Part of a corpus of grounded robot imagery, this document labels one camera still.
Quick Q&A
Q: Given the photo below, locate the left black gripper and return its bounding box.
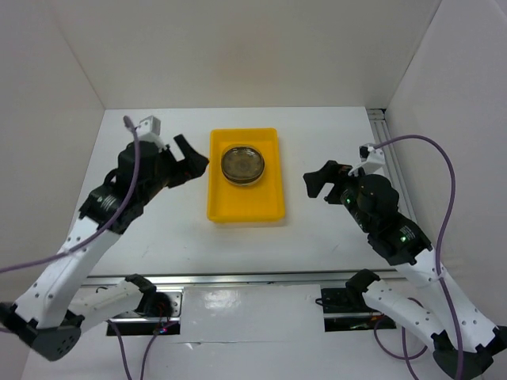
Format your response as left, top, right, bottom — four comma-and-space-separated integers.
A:
138, 134, 208, 203

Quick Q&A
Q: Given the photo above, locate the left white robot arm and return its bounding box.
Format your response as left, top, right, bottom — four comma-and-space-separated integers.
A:
1, 135, 208, 362

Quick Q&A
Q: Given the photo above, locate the clear glass plate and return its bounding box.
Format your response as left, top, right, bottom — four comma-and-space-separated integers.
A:
220, 146, 265, 178

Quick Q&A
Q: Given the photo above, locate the aluminium rail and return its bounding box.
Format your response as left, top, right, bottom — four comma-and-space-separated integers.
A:
85, 268, 397, 290
367, 108, 417, 222

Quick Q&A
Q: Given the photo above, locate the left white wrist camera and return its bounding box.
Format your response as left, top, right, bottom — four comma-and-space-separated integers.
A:
135, 116, 166, 150

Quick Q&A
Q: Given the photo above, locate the front aluminium rail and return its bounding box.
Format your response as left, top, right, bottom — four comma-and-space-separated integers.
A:
85, 268, 397, 290

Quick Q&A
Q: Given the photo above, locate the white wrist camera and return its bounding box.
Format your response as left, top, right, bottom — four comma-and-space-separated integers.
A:
348, 143, 386, 177
135, 116, 166, 150

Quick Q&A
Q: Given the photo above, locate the right side aluminium rail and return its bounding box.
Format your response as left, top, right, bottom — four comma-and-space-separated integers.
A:
367, 108, 417, 222

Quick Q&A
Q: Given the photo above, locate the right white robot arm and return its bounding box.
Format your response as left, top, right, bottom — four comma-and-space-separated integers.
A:
303, 161, 506, 379

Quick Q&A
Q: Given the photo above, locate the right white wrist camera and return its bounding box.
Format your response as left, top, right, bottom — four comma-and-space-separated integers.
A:
348, 143, 386, 177

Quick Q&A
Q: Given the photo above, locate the yellow brown patterned plate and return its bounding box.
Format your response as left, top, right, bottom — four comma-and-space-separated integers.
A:
224, 174, 262, 186

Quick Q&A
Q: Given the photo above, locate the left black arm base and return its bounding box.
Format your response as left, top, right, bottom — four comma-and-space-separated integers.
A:
111, 291, 183, 336

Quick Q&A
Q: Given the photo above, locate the yellow plastic bin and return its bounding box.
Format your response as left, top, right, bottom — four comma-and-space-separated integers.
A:
207, 128, 285, 223

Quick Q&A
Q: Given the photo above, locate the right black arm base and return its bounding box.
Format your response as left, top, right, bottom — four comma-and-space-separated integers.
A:
314, 288, 396, 333

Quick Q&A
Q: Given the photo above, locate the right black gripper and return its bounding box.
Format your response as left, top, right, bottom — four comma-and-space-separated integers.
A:
303, 159, 375, 232

